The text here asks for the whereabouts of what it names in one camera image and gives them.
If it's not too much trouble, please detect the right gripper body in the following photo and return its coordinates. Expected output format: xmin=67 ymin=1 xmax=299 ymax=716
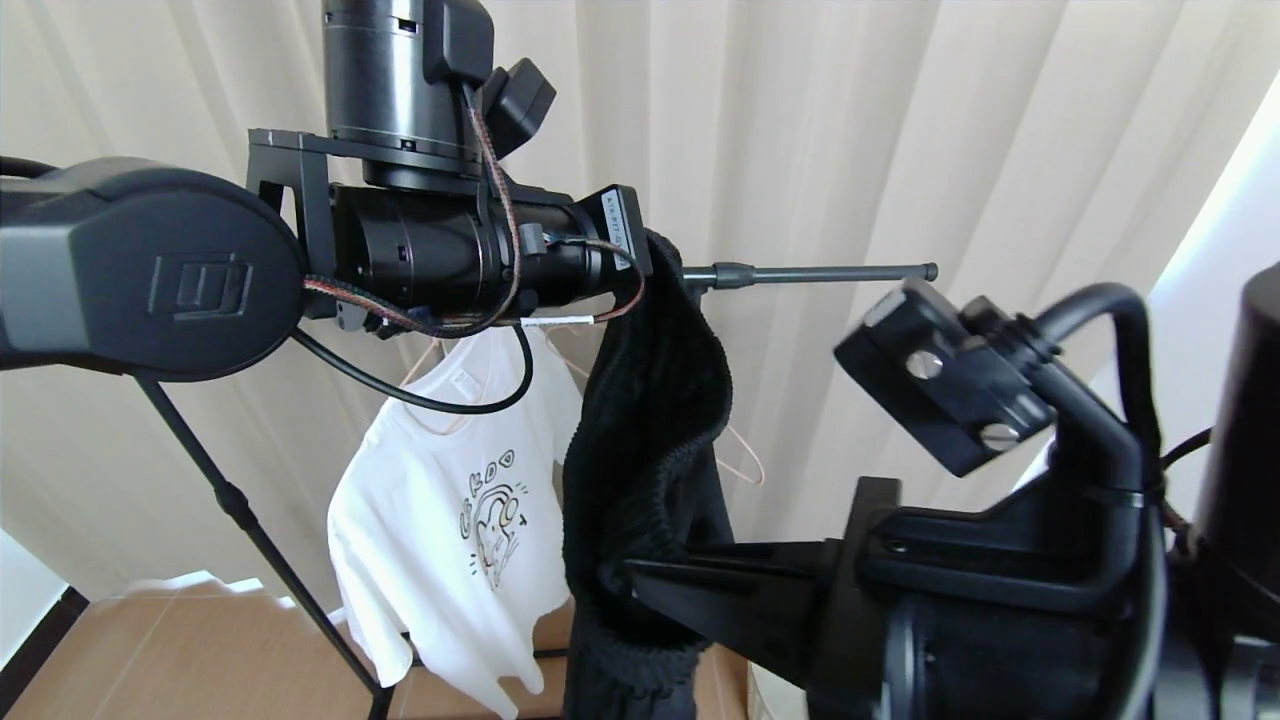
xmin=810 ymin=478 xmax=1166 ymax=720

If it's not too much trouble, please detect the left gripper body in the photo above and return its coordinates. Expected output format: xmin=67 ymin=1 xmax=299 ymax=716
xmin=330 ymin=185 xmax=653 ymax=316

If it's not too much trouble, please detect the pink clothes hanger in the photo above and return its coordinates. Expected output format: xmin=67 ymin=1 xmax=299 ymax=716
xmin=400 ymin=335 xmax=481 ymax=438
xmin=545 ymin=325 xmax=766 ymax=488

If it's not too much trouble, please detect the white printed t-shirt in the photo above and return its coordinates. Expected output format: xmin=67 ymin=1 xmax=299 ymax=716
xmin=327 ymin=325 xmax=591 ymax=720

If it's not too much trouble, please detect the black garment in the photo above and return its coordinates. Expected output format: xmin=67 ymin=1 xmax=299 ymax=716
xmin=560 ymin=230 xmax=736 ymax=720

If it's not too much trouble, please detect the white laundry basket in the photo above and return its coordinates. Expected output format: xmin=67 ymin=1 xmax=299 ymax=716
xmin=745 ymin=662 xmax=813 ymax=720

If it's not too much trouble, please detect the black clothes rack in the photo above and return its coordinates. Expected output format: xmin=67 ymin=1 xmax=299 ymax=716
xmin=135 ymin=262 xmax=939 ymax=720

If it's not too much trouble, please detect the beige curtain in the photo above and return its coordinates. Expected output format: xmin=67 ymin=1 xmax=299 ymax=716
xmin=0 ymin=0 xmax=1280 ymax=601

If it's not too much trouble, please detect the black cable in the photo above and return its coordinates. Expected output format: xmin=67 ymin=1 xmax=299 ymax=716
xmin=1035 ymin=283 xmax=1166 ymax=481
xmin=290 ymin=325 xmax=534 ymax=416

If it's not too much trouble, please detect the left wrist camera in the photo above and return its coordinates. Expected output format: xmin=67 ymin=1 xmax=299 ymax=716
xmin=485 ymin=58 xmax=558 ymax=161

